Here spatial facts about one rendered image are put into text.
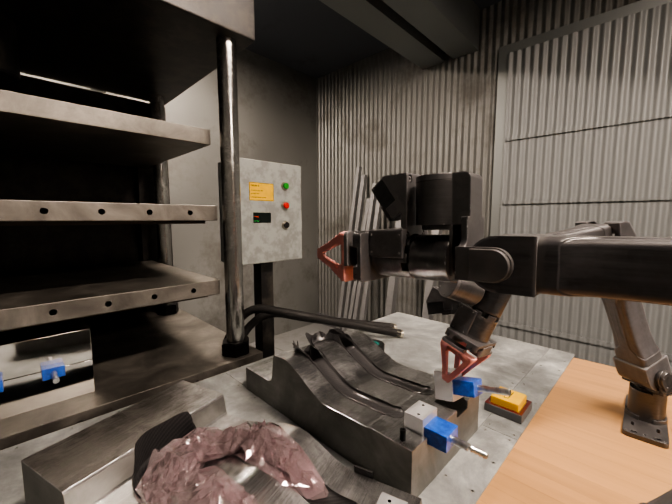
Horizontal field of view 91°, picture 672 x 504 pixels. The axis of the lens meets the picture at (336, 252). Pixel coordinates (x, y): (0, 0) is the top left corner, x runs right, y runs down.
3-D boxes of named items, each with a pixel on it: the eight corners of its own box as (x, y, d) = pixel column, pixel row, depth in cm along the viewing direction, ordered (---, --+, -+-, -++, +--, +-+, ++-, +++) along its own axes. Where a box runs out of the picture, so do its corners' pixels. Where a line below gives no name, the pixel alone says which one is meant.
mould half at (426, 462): (477, 430, 70) (480, 369, 68) (410, 505, 51) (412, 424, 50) (319, 359, 105) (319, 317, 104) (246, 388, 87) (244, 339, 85)
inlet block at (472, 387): (516, 405, 59) (512, 374, 60) (507, 412, 56) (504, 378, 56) (446, 394, 68) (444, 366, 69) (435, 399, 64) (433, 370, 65)
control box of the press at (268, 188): (308, 486, 154) (305, 165, 139) (251, 529, 132) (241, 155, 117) (281, 462, 169) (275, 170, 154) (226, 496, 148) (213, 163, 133)
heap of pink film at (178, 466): (337, 482, 49) (337, 432, 48) (255, 606, 33) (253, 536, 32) (213, 429, 61) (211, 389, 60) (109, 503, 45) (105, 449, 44)
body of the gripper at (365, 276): (349, 232, 43) (397, 232, 38) (392, 230, 51) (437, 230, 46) (350, 281, 44) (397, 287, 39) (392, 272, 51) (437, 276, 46)
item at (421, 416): (492, 464, 52) (494, 432, 51) (480, 482, 48) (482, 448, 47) (418, 427, 61) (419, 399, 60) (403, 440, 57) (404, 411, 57)
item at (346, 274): (306, 231, 49) (355, 231, 42) (339, 230, 54) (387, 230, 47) (307, 277, 49) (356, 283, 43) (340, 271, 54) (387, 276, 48)
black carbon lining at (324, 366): (438, 399, 69) (440, 355, 68) (394, 434, 58) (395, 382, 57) (325, 351, 94) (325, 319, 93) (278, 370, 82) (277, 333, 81)
